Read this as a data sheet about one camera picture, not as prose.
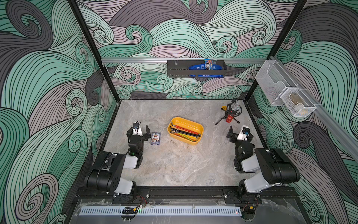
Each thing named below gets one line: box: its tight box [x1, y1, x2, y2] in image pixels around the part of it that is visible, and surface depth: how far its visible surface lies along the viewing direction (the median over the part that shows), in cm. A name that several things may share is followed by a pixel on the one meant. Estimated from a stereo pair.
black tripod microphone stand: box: [214, 98, 243, 126], surface depth 89 cm
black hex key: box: [169, 126, 201, 138], surface depth 100 cm
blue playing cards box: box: [150, 132, 161, 146], surface depth 97 cm
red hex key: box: [171, 121, 200, 136], surface depth 102 cm
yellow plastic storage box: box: [167, 116, 204, 146], surface depth 100 cm
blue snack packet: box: [188, 58, 226, 78], surface depth 93 cm
